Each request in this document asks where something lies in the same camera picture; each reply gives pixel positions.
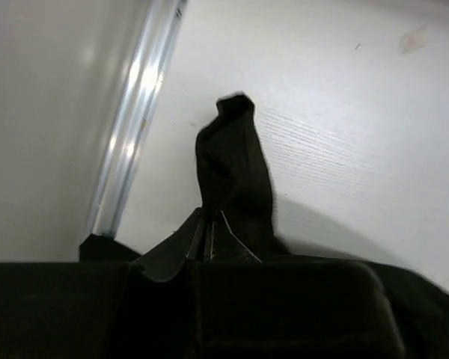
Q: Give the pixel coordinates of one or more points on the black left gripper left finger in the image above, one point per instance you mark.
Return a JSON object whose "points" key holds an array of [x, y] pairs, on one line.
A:
{"points": [[164, 262]]}

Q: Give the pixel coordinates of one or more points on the black trousers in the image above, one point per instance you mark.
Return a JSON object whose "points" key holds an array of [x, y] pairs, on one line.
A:
{"points": [[288, 306]]}

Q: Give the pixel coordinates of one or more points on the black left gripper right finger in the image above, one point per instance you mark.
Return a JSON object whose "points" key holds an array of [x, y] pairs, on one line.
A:
{"points": [[222, 245]]}

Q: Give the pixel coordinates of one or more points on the aluminium left frame rail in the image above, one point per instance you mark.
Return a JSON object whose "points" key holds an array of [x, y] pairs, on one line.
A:
{"points": [[144, 75]]}

